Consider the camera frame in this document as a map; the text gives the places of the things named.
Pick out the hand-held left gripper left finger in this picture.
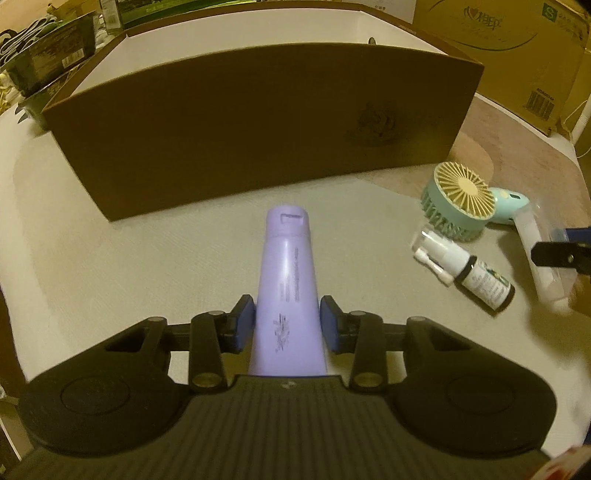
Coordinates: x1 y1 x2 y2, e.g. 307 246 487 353
106 294 256 393

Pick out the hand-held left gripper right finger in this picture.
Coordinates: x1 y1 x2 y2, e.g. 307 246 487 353
320 295 469 393

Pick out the clear plastic box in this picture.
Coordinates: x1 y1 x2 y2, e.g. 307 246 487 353
512 202 579 315

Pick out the purple squeeze tube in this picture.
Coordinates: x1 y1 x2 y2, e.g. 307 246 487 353
248 205 329 378

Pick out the brown storage box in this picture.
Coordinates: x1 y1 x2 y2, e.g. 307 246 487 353
41 0 485 223

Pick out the dark spray bottle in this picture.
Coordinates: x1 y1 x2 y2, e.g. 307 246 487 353
411 229 516 316

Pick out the mint green handheld fan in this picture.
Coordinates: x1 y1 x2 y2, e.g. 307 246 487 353
420 161 533 243

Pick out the large brown cardboard box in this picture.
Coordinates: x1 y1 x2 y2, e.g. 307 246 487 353
411 0 591 137

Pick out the white cardboard box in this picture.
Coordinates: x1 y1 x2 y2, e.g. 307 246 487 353
365 0 419 24

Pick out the light blue cow milk carton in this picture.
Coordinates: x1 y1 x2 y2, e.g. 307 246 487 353
99 0 356 33

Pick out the white cable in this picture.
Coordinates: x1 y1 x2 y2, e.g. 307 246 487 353
556 95 591 145

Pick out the grey strap bundle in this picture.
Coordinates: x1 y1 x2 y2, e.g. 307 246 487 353
0 0 63 65

